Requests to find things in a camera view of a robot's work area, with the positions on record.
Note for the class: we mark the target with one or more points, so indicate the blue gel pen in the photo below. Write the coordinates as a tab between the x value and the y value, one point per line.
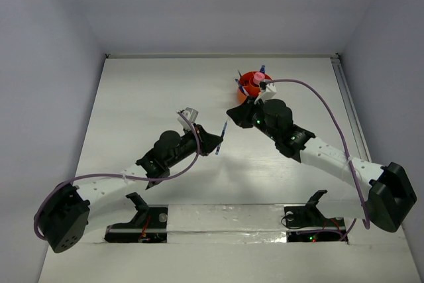
222	137

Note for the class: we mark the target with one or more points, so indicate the orange round desk organizer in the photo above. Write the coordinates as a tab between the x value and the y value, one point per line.
253	90

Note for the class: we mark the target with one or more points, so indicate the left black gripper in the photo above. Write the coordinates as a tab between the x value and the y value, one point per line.
205	140

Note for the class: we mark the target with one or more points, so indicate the dark blue ballpoint pen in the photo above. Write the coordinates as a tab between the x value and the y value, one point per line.
239	84

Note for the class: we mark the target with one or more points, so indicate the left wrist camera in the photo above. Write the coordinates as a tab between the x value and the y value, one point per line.
187	115

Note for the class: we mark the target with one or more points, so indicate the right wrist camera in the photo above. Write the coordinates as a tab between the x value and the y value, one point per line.
267	91

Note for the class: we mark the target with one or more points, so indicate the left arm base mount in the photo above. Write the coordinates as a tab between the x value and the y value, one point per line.
148	225

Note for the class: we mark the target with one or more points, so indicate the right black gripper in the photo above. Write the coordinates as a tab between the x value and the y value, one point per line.
243	111

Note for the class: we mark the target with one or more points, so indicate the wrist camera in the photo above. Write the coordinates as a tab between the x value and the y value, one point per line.
267	91
187	115

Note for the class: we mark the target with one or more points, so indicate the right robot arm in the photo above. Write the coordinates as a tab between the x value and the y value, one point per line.
387	191

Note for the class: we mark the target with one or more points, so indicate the black handled scissors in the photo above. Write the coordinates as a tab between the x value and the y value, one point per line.
242	81

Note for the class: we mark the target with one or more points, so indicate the pink capped clear tube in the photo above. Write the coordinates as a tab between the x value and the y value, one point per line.
257	78

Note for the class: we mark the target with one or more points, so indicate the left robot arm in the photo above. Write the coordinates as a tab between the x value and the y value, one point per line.
63	216

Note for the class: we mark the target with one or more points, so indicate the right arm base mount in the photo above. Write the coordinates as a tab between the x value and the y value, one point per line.
306	224

